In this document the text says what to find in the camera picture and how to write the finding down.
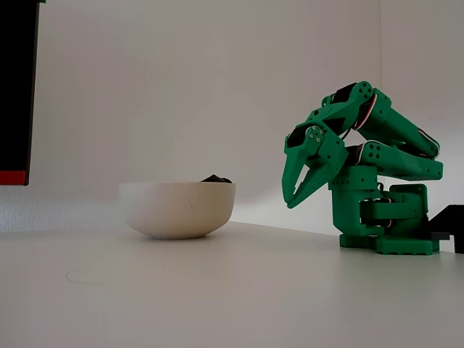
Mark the white bowl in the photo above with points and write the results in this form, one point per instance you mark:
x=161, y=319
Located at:
x=177, y=210

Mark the black table clamp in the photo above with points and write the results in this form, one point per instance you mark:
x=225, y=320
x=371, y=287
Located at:
x=453, y=217

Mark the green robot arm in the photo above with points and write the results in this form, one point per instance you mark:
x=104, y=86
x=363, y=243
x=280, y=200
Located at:
x=398, y=123

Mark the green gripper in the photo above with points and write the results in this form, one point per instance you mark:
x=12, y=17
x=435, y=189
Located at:
x=328, y=154

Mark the black monitor with red stripe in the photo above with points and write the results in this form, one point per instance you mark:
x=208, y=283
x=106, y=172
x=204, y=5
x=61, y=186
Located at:
x=14, y=90

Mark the black object in bowl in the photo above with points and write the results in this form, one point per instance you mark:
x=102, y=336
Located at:
x=215, y=179

